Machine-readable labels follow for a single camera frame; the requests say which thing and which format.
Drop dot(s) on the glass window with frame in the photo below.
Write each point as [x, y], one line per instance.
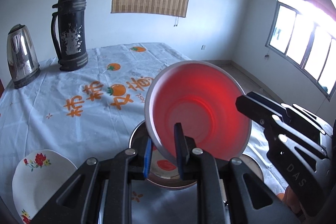
[303, 33]

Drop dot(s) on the stainless steel electric kettle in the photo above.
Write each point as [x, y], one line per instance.
[21, 56]

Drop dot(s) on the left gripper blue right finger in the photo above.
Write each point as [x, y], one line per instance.
[183, 148]

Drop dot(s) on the black worn thermos flask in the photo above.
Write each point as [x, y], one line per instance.
[68, 34]

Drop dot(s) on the red flower white plate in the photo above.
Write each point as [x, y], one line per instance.
[36, 179]

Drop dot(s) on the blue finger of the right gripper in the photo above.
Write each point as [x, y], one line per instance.
[268, 102]

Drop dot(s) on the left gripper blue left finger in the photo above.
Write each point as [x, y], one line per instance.
[147, 156]

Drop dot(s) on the light blue printed tablecloth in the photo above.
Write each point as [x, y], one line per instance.
[90, 112]

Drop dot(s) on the person's right hand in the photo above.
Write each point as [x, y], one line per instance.
[292, 202]

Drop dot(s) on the stainless steel bowl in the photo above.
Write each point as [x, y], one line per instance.
[164, 174]

